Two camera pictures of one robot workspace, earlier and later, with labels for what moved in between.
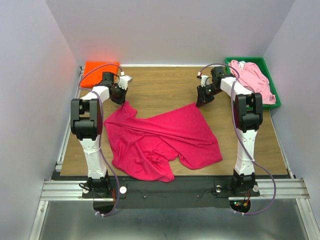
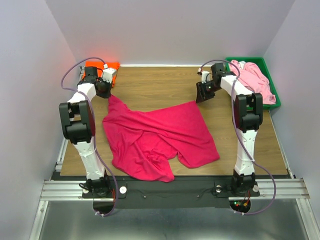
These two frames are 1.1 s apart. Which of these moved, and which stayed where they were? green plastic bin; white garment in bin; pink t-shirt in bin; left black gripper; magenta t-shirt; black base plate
Moved: left black gripper; magenta t-shirt
Stayed: pink t-shirt in bin; green plastic bin; white garment in bin; black base plate
